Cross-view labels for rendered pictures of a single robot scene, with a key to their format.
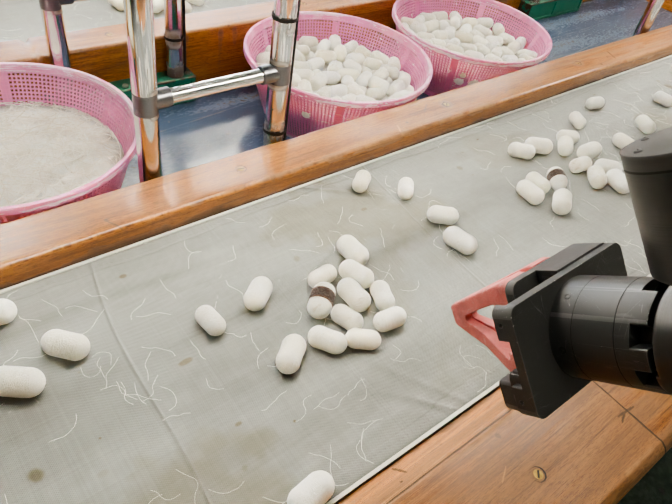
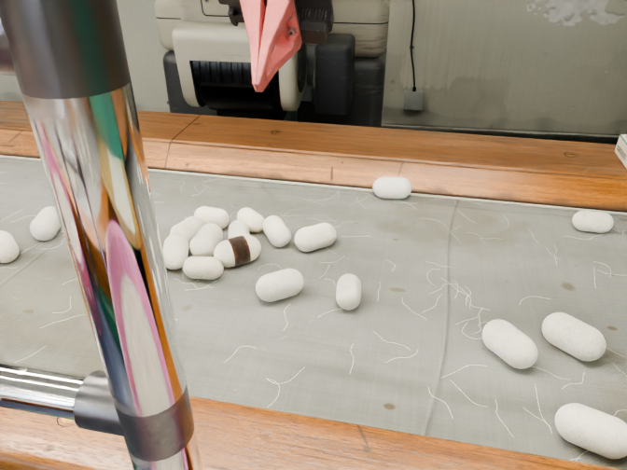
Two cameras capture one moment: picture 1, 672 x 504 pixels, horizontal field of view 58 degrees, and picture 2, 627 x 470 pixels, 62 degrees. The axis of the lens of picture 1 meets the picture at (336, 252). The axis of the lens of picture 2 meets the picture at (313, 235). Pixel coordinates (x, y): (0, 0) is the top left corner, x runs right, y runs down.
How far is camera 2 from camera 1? 0.62 m
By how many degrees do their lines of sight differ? 88
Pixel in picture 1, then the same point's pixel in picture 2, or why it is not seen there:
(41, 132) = not seen: outside the picture
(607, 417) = (204, 126)
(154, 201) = (265, 438)
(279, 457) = (386, 215)
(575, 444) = (239, 129)
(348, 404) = (311, 212)
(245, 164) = (49, 421)
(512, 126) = not seen: outside the picture
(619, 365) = not seen: outside the picture
